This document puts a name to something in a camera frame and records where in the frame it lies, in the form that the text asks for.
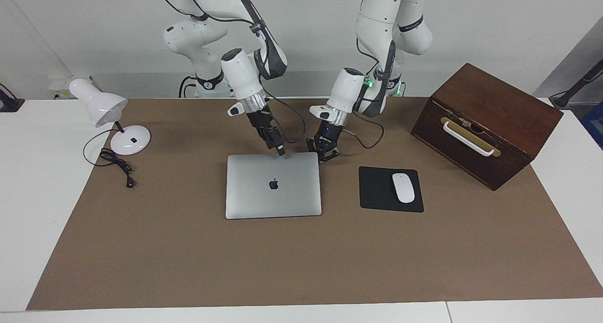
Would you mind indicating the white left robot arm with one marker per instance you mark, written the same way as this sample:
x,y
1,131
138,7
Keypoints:
x,y
346,90

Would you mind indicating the white desk lamp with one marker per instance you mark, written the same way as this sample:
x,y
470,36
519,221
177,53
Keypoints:
x,y
125,146

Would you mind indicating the white computer mouse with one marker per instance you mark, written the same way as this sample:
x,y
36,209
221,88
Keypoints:
x,y
403,189

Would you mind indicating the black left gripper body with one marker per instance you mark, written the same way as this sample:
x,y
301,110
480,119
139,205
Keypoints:
x,y
327,137

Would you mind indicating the black camera stand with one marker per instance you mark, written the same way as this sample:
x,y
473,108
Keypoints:
x,y
563,99

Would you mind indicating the brown table mat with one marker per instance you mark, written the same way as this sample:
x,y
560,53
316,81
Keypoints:
x,y
282,266

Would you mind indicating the blue crate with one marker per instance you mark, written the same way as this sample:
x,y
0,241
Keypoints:
x,y
596,125

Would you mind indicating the black clamp mount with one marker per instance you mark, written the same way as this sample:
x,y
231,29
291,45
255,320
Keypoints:
x,y
9,104

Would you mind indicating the dark brown wooden box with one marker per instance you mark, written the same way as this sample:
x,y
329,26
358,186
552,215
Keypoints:
x,y
494,101

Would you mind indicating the silver Apple laptop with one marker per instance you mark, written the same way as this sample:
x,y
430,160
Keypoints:
x,y
264,205

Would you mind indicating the black mouse pad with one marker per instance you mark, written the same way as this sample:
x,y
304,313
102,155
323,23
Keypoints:
x,y
374,191

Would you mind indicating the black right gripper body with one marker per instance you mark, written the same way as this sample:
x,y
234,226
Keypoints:
x,y
264,127

